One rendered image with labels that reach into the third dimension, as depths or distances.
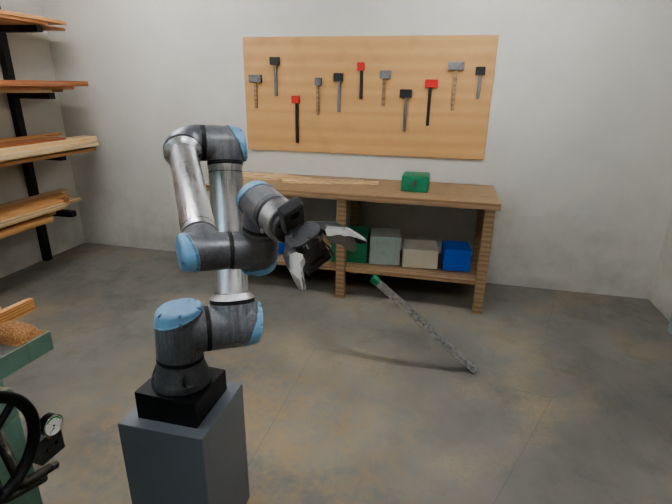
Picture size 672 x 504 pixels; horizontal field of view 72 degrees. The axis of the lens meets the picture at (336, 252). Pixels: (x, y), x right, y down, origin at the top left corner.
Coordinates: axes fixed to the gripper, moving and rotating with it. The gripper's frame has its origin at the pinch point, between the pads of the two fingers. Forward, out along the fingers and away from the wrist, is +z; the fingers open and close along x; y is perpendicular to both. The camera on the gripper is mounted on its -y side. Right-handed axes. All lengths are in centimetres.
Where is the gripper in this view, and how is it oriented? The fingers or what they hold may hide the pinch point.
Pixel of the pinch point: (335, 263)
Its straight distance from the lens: 84.3
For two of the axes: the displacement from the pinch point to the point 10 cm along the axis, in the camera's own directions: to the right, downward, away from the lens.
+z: 5.6, 4.7, -6.8
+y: 3.0, 6.6, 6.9
